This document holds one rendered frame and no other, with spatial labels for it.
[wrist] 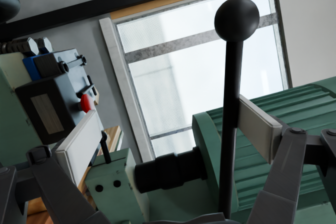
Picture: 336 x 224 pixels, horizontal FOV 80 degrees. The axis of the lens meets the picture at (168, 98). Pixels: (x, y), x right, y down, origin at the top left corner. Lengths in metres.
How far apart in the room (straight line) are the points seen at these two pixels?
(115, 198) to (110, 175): 0.05
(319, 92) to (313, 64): 1.66
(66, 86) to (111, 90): 1.42
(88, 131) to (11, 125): 0.15
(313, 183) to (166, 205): 0.26
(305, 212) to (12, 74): 0.47
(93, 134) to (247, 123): 0.13
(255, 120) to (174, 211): 0.31
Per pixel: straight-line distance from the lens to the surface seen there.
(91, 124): 0.19
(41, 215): 0.34
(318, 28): 2.09
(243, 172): 0.32
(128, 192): 0.38
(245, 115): 0.18
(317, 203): 0.45
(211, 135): 0.31
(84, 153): 0.17
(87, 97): 0.30
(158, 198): 0.48
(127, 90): 1.62
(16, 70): 0.31
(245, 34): 0.17
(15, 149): 0.33
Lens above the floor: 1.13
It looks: 1 degrees down
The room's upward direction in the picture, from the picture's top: 75 degrees clockwise
